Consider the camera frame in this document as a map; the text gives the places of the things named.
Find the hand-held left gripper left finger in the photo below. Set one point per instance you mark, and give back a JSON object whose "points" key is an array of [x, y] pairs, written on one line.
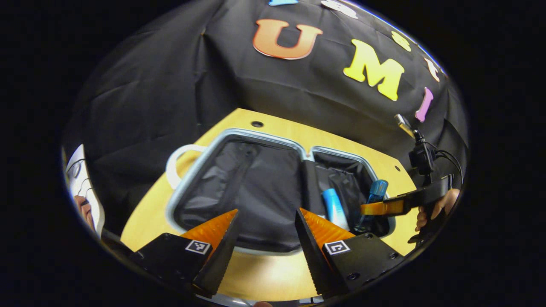
{"points": [[222, 260]]}

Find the light blue tube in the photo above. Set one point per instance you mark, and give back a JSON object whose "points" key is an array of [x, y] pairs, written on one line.
{"points": [[332, 204]]}

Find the light blue suitcase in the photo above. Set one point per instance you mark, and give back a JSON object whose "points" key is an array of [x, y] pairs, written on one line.
{"points": [[256, 183]]}

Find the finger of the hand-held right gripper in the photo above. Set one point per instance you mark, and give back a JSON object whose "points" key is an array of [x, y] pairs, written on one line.
{"points": [[409, 202]]}

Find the black backdrop cloth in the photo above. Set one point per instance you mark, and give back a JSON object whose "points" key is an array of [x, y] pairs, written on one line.
{"points": [[149, 106]]}

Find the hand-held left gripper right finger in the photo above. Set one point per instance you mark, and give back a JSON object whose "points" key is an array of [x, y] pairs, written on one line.
{"points": [[313, 256]]}

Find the clear blue bottle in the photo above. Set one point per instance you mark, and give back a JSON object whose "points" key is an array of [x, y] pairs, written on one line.
{"points": [[377, 189]]}

